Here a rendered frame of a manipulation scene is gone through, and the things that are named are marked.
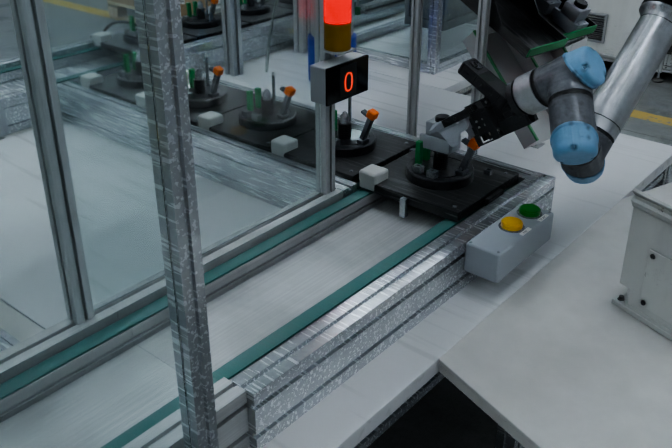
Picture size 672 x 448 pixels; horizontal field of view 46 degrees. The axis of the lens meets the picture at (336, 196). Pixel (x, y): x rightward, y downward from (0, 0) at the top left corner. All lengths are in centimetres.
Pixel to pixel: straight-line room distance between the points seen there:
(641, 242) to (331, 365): 57
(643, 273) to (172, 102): 93
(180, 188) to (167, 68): 12
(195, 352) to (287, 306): 44
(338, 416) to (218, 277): 33
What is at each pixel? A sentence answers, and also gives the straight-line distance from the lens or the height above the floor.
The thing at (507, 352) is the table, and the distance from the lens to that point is 135.
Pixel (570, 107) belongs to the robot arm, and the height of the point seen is 121.
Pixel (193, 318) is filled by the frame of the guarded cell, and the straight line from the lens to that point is 89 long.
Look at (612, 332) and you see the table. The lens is 144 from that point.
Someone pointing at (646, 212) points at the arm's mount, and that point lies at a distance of 140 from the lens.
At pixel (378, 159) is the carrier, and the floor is 97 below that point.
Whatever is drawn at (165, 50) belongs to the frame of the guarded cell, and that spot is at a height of 146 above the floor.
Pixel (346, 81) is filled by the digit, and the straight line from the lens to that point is 147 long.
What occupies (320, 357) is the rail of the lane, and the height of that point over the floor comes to 94.
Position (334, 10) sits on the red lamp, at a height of 134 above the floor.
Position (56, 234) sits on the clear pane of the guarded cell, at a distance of 75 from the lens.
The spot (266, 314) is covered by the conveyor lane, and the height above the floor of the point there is 92.
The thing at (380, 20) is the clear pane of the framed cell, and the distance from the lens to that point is 276.
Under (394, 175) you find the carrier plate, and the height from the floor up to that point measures 97.
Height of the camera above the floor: 166
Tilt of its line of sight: 26 degrees down
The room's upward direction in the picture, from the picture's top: straight up
